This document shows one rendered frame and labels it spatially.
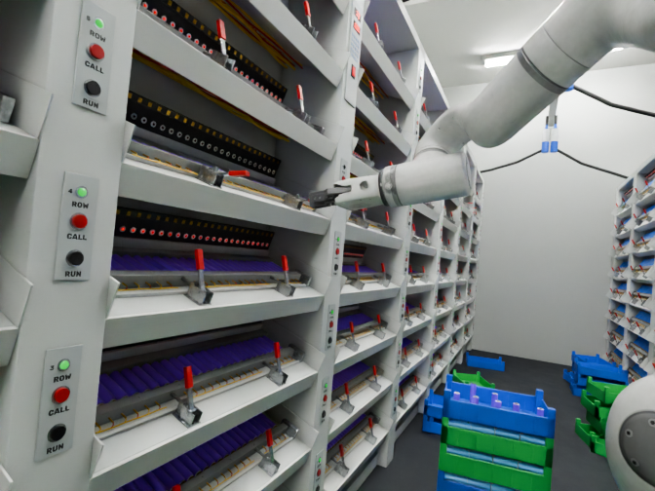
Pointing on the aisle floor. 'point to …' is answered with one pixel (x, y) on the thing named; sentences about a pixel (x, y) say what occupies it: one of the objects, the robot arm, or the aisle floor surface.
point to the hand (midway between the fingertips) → (320, 200)
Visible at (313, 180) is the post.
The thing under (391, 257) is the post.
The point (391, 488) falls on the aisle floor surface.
